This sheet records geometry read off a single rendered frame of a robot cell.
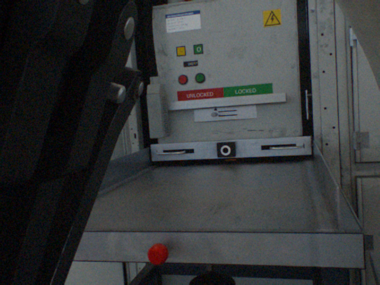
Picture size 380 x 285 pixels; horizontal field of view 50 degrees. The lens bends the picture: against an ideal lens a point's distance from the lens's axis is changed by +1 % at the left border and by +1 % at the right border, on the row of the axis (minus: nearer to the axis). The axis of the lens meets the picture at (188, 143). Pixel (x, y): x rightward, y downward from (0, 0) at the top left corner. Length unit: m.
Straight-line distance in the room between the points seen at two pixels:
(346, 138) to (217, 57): 0.48
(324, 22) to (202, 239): 0.84
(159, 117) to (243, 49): 0.35
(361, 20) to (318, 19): 0.74
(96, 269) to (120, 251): 0.84
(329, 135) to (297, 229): 0.68
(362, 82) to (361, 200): 0.35
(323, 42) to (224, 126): 0.40
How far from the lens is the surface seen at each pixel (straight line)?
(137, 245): 0.71
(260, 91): 1.35
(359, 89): 1.29
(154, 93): 1.30
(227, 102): 1.32
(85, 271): 1.60
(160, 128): 1.30
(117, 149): 1.41
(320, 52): 1.31
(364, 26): 0.60
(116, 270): 1.54
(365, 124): 1.30
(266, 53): 1.35
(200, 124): 1.38
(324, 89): 1.30
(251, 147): 1.35
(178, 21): 1.42
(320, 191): 0.89
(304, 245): 0.66
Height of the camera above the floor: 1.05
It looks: 5 degrees down
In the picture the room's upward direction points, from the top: 4 degrees counter-clockwise
